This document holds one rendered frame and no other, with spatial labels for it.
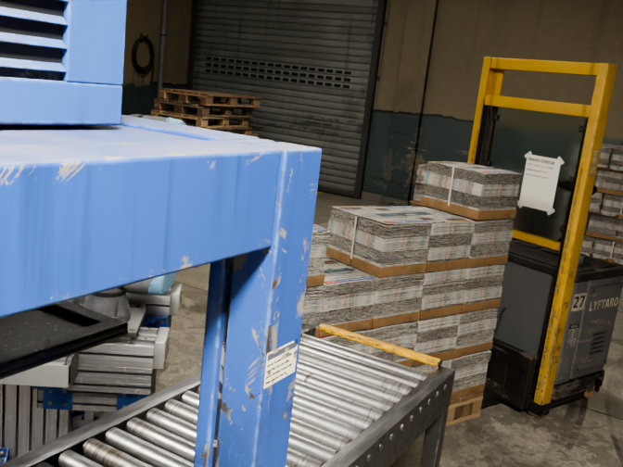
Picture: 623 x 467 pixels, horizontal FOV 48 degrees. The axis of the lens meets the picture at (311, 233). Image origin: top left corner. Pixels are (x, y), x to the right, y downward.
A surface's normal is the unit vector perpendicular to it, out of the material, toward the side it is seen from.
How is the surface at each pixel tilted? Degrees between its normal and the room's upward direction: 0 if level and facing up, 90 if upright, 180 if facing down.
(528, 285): 90
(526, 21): 90
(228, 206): 90
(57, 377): 90
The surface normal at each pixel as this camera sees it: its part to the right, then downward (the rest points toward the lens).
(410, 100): -0.51, 0.13
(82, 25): 0.86, 0.20
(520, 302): -0.79, 0.04
